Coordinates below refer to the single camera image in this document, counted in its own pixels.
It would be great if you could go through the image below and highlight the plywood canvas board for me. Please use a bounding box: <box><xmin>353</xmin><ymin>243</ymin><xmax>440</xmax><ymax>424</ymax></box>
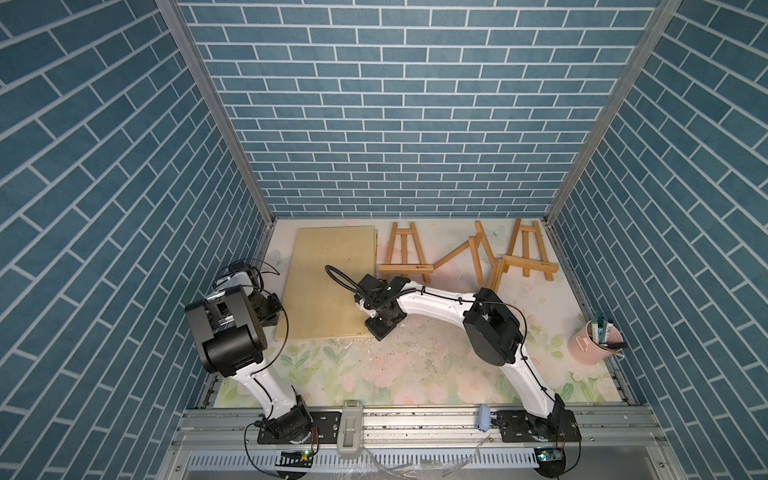
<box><xmin>276</xmin><ymin>225</ymin><xmax>377</xmax><ymax>341</ymax></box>

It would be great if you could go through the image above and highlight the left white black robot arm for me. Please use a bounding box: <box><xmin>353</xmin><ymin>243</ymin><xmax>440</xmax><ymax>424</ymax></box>
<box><xmin>184</xmin><ymin>264</ymin><xmax>315</xmax><ymax>443</ymax></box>

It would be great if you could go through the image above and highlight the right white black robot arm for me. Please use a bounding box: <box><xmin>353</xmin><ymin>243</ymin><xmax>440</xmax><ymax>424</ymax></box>
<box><xmin>349</xmin><ymin>275</ymin><xmax>582</xmax><ymax>443</ymax></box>

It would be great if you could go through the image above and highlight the pink cup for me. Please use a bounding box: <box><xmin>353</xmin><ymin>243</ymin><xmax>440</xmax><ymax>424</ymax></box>
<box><xmin>567</xmin><ymin>322</ymin><xmax>619</xmax><ymax>366</ymax></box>

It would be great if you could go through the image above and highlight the green marker pen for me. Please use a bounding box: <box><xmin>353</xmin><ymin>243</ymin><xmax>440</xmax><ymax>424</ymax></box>
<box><xmin>590</xmin><ymin>319</ymin><xmax>601</xmax><ymax>345</ymax></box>

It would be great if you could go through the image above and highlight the teal marker pen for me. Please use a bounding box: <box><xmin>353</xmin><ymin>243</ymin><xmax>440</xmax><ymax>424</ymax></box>
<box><xmin>598</xmin><ymin>315</ymin><xmax>608</xmax><ymax>345</ymax></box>

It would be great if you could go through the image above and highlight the right green circuit board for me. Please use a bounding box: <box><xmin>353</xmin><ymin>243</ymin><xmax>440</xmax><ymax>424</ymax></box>
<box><xmin>534</xmin><ymin>448</ymin><xmax>566</xmax><ymax>464</ymax></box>

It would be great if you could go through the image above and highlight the black marker pen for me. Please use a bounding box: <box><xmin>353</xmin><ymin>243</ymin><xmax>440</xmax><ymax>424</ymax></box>
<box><xmin>600</xmin><ymin>342</ymin><xmax>627</xmax><ymax>351</ymax></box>

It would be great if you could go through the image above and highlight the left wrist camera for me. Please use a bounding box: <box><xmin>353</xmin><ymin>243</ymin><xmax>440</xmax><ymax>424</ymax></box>
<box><xmin>212</xmin><ymin>259</ymin><xmax>257</xmax><ymax>295</ymax></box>

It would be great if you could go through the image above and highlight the grey rail clamp handle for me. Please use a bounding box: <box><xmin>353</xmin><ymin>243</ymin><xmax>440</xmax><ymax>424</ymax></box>
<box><xmin>337</xmin><ymin>400</ymin><xmax>364</xmax><ymax>460</ymax></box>

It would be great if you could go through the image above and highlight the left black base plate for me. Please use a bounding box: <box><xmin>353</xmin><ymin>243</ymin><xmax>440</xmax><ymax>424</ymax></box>
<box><xmin>257</xmin><ymin>410</ymin><xmax>341</xmax><ymax>445</ymax></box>

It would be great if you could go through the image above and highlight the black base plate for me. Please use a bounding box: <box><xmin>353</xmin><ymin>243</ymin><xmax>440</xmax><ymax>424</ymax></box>
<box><xmin>257</xmin><ymin>410</ymin><xmax>341</xmax><ymax>445</ymax></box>
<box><xmin>492</xmin><ymin>408</ymin><xmax>582</xmax><ymax>444</ymax></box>

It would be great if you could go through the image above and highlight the aluminium front rail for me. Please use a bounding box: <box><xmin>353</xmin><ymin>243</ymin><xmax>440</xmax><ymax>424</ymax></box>
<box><xmin>159</xmin><ymin>404</ymin><xmax>683</xmax><ymax>479</ymax></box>

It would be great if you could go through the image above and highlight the blue rail clip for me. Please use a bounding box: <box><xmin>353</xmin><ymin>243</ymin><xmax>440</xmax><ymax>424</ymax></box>
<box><xmin>476</xmin><ymin>404</ymin><xmax>491</xmax><ymax>432</ymax></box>

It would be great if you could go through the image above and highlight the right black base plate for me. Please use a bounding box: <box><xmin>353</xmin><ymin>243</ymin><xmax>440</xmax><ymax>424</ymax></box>
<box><xmin>492</xmin><ymin>408</ymin><xmax>582</xmax><ymax>444</ymax></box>

